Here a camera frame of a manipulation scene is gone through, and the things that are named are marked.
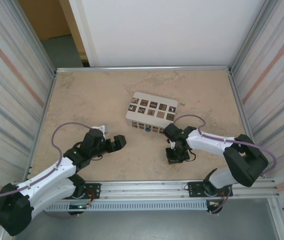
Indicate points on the white lock activity box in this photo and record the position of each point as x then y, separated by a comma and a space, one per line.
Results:
154, 98

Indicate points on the translucent corrugated enclosure panel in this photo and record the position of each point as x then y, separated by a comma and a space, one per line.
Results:
281, 75
2, 75

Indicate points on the aluminium upright post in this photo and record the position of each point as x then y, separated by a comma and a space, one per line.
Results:
38, 37
250, 37

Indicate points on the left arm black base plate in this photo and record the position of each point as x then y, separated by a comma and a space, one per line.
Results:
94, 187

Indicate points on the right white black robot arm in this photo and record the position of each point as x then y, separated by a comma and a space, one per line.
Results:
206, 142

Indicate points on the white flat board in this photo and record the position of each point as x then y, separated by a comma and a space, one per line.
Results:
169, 30

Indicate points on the aluminium table edge rail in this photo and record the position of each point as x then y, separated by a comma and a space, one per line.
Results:
40, 125
144, 69
246, 125

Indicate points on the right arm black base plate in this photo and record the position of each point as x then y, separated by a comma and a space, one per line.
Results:
194, 187

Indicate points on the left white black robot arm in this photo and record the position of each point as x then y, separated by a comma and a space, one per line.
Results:
44, 180

